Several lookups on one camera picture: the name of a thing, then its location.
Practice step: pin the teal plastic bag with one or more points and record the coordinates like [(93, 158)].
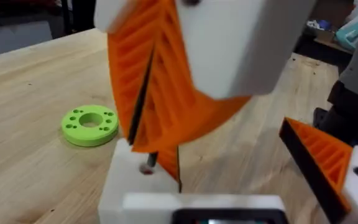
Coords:
[(351, 32)]

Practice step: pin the cardboard box with clutter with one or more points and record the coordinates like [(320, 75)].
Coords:
[(320, 31)]

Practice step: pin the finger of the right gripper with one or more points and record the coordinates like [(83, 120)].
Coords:
[(129, 62), (228, 46)]

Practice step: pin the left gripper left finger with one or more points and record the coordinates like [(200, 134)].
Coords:
[(126, 180)]

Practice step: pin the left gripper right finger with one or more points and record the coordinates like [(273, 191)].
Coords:
[(325, 161)]

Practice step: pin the orange ribbed wedge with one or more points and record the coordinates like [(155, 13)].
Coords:
[(168, 161)]

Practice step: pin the green disc with holes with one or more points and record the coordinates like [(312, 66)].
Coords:
[(89, 135)]

